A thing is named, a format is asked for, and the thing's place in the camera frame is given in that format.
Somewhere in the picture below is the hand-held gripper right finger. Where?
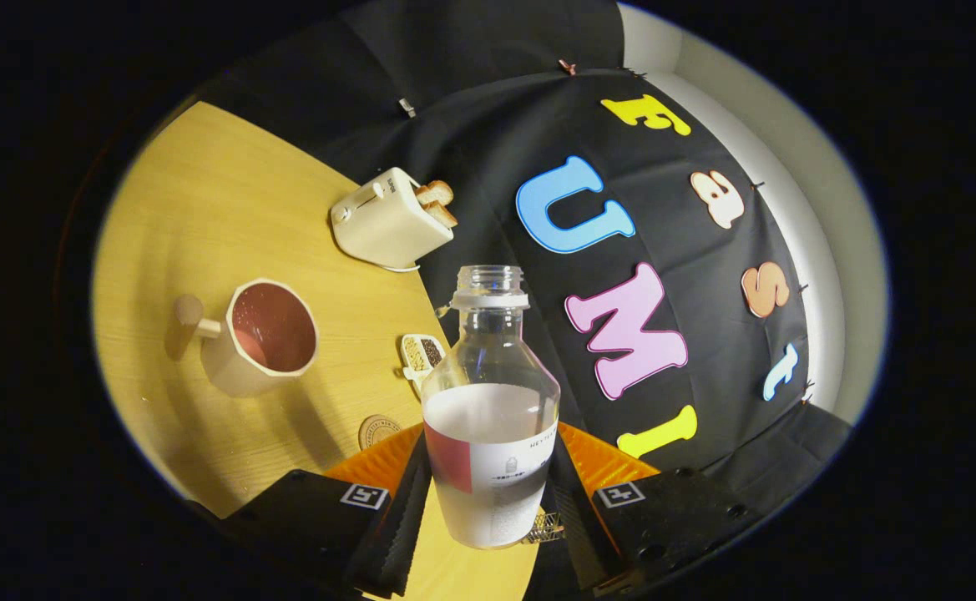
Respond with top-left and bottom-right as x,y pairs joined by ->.
542,422 -> 760,598

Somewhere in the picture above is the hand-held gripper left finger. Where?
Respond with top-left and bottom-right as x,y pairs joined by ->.
220,422 -> 434,600

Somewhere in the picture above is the round wooden coaster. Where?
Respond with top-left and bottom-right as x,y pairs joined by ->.
358,414 -> 402,452

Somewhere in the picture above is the clear juice bottle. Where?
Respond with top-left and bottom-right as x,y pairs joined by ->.
419,265 -> 562,550

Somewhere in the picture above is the cream cup with wooden handle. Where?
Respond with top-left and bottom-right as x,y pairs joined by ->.
173,278 -> 320,399

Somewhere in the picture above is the small white seasoning dish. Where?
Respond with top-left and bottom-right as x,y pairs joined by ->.
398,333 -> 448,383

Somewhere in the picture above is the black backdrop cloth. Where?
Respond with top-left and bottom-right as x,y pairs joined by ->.
179,0 -> 856,598

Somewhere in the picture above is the cream toaster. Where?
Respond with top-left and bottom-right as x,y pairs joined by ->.
329,167 -> 455,270

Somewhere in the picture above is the wooden table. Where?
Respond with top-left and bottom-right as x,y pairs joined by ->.
91,100 -> 543,601

